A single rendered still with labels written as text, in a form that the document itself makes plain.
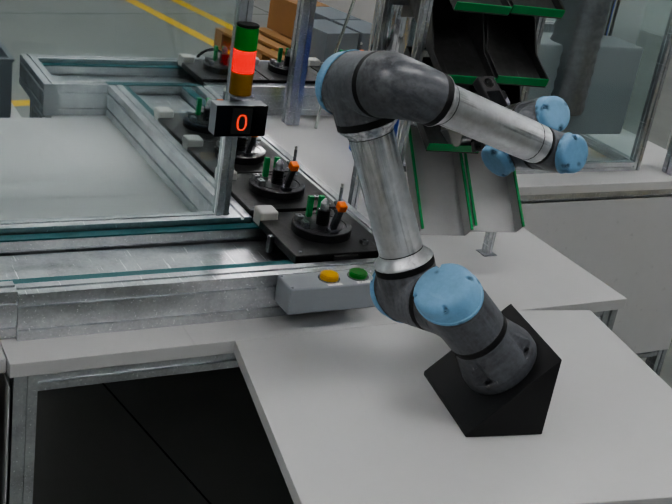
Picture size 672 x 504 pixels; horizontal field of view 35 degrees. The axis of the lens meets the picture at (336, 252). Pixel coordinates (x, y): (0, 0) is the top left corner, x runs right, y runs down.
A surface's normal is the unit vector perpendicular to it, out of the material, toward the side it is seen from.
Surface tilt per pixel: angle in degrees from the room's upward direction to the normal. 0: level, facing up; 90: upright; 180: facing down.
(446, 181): 45
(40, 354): 0
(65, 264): 0
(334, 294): 90
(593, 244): 90
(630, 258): 90
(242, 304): 90
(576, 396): 0
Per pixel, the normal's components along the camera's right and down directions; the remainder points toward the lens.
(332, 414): 0.15, -0.91
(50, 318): 0.45, 0.42
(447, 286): -0.48, -0.63
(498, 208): 0.31, -0.34
